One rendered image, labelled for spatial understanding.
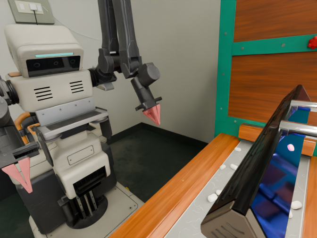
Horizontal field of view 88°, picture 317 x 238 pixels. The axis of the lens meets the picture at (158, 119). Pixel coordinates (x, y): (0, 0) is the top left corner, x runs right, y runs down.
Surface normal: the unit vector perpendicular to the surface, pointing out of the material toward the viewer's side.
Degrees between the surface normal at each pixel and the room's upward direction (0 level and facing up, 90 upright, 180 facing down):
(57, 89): 98
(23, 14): 90
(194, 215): 0
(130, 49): 90
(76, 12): 90
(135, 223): 0
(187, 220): 0
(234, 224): 90
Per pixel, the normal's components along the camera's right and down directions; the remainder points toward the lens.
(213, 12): -0.68, 0.33
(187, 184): -0.09, -0.92
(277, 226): 0.58, -0.33
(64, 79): 0.74, 0.33
